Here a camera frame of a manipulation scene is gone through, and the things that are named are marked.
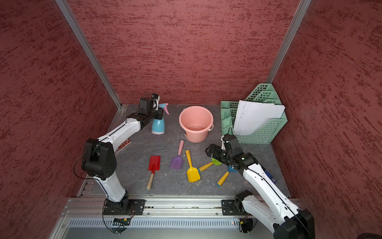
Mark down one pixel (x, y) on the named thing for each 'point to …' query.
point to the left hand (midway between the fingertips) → (160, 111)
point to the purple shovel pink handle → (176, 162)
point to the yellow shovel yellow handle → (193, 174)
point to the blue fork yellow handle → (225, 176)
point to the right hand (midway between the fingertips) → (210, 156)
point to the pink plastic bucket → (196, 122)
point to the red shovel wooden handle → (154, 165)
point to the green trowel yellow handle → (214, 161)
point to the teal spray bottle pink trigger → (158, 125)
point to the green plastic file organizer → (264, 133)
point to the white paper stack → (249, 115)
